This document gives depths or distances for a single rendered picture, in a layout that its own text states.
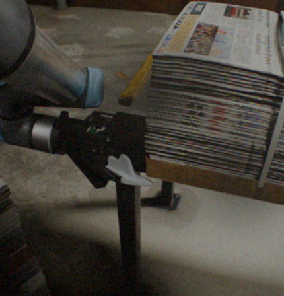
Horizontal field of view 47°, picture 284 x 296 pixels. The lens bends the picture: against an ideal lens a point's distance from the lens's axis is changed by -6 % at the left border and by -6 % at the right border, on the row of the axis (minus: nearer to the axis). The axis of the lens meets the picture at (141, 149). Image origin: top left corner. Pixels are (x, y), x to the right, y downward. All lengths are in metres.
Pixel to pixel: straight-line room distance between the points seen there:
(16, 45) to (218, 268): 1.26
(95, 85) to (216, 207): 1.14
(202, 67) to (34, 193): 1.38
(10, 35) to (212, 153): 0.34
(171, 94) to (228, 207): 1.20
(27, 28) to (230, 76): 0.26
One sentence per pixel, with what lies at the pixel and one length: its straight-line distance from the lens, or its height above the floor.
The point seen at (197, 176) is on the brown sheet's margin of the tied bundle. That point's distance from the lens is 0.56.
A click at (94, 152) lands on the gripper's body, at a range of 0.65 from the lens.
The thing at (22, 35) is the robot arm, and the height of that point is 1.11.
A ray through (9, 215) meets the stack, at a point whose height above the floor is 0.75.
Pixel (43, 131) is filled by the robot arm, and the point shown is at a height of 0.83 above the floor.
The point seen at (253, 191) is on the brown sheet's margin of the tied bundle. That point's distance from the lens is 0.57.
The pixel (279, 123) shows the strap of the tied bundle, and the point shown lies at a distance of 0.48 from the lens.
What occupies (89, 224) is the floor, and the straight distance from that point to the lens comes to 1.55.
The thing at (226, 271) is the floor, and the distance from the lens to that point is 1.44.
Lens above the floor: 1.22
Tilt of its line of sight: 40 degrees down
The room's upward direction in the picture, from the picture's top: straight up
